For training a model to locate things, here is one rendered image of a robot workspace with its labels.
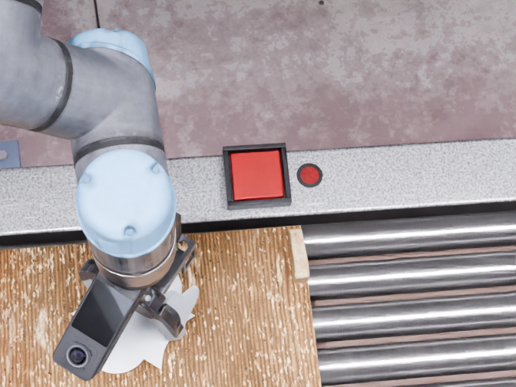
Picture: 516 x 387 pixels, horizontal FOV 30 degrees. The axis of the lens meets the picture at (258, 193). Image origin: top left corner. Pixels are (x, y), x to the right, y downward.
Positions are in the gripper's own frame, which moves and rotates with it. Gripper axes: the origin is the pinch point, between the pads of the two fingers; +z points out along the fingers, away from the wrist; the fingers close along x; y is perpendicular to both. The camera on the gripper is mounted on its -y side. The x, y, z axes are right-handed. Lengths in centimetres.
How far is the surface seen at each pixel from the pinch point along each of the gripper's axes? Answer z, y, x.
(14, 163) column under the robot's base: 94, 29, 56
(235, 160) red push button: 2.2, 22.3, 0.3
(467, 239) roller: 3.7, 29.0, -28.2
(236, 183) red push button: 2.2, 19.9, -1.4
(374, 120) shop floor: 95, 82, -6
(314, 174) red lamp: 3.6, 26.4, -8.5
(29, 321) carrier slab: 1.5, -6.3, 9.5
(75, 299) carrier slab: 1.5, -1.7, 6.6
